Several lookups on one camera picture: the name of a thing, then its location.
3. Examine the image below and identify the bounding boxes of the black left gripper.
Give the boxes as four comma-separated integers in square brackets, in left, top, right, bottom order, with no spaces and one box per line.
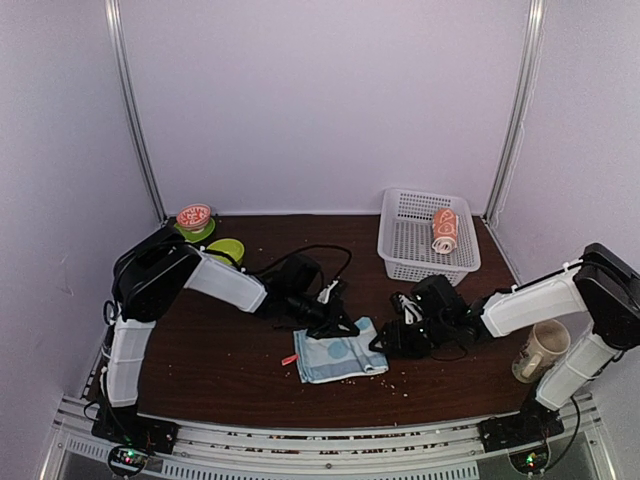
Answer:
[286,290,359,340]

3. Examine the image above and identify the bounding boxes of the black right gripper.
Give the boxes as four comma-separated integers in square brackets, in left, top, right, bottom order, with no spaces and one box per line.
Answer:
[369,315,452,360]

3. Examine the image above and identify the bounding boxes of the blue patchwork towel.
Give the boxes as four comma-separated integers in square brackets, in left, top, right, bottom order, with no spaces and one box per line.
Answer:
[281,317,389,384]

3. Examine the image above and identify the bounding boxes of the white plastic basket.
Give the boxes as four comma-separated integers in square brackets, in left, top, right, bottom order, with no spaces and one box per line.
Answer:
[377,188,481,286]

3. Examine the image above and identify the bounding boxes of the orange bunny pattern towel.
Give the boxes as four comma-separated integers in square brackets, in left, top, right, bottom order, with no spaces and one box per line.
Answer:
[431,208,458,255]

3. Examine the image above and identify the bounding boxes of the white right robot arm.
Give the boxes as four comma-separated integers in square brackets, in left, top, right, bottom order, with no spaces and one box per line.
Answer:
[369,243,639,442]

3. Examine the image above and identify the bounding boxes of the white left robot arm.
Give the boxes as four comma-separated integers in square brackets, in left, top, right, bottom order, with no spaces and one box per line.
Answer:
[101,225,360,444]

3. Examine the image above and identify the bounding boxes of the scattered rice crumbs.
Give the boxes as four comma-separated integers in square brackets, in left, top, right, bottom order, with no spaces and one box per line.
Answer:
[338,371,410,398]

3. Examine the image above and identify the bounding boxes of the lime green bowl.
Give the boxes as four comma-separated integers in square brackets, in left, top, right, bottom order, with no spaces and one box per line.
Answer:
[205,238,245,268]

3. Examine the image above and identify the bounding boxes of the beige ceramic mug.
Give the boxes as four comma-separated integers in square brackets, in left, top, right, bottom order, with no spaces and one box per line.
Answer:
[511,319,571,384]

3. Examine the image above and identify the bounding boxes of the lime green plate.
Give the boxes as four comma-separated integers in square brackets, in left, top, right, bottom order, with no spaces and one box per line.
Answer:
[174,217,216,243]

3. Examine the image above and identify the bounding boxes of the red patterned small bowl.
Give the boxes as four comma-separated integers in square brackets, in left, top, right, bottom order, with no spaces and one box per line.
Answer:
[176,204,211,233]

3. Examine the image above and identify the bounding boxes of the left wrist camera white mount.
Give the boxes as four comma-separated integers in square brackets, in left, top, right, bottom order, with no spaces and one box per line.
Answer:
[316,278,347,304]

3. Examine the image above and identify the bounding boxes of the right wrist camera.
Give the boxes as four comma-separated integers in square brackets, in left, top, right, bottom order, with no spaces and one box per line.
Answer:
[390,274,467,325]

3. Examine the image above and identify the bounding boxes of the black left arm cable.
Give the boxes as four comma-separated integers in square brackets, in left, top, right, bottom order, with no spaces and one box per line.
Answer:
[244,243,353,286]

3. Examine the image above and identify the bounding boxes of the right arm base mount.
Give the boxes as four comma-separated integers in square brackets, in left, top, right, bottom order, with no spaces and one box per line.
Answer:
[478,397,564,477]

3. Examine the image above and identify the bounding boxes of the aluminium front rail base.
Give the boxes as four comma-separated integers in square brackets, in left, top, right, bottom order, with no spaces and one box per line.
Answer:
[36,393,623,479]

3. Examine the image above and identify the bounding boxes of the right aluminium frame post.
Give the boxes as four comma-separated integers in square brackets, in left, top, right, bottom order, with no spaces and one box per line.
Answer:
[484,0,547,228]

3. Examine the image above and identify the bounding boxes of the aluminium frame post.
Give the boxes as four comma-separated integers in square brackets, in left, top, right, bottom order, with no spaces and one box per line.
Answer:
[484,0,547,228]
[104,0,168,224]

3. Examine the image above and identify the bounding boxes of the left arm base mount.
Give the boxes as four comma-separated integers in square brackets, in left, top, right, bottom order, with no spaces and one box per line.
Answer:
[91,394,179,479]

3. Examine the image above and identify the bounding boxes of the left aluminium frame post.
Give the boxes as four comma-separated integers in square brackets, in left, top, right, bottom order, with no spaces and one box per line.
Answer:
[104,0,168,224]

